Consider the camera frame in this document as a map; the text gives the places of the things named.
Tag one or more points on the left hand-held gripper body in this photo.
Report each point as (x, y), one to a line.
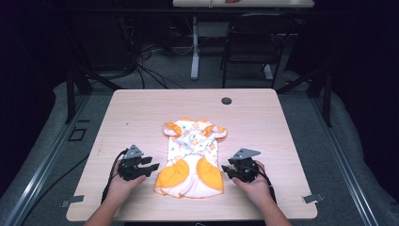
(131, 163)

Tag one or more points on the orange object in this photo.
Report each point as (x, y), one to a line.
(232, 1)

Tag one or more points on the person's left hand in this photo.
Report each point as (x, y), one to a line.
(120, 187)

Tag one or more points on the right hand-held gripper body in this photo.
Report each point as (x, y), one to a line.
(245, 166)

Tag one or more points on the white table with white leg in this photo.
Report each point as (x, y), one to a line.
(195, 47)

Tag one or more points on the grey metal table bracket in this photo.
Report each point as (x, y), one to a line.
(313, 198)
(73, 200)

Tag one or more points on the aluminium floor rail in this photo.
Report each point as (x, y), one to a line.
(44, 163)
(343, 163)

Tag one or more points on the black metal stand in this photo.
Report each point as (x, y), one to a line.
(327, 100)
(71, 94)

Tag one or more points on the person's right hand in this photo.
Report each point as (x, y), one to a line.
(255, 188)

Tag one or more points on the black folding chair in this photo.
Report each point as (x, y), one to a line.
(257, 40)

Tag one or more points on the orange and white baby dress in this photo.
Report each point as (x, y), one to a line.
(193, 144)

